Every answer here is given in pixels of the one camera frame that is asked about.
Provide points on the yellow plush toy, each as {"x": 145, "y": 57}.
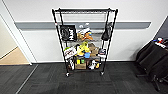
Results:
{"x": 83, "y": 48}

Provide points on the small blue cup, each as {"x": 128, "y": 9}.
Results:
{"x": 87, "y": 55}

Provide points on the orange snack bag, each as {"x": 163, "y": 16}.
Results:
{"x": 85, "y": 34}

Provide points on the small yellow green box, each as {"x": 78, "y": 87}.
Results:
{"x": 78, "y": 61}

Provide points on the white green snack bag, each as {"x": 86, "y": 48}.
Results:
{"x": 69, "y": 52}

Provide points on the small dark printed box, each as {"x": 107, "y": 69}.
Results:
{"x": 102, "y": 51}

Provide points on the low tan cardboard box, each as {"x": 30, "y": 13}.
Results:
{"x": 80, "y": 66}

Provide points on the white toy with orange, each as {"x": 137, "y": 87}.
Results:
{"x": 92, "y": 65}

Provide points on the black bag with white print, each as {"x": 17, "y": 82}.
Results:
{"x": 68, "y": 33}

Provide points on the clear white packet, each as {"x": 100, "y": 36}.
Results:
{"x": 83, "y": 26}

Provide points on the black hanging pouch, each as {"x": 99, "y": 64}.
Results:
{"x": 106, "y": 32}

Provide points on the red blue white item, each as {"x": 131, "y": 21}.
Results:
{"x": 159, "y": 40}

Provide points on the black chair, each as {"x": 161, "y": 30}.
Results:
{"x": 156, "y": 81}

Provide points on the white door frame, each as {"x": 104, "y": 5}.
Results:
{"x": 20, "y": 40}

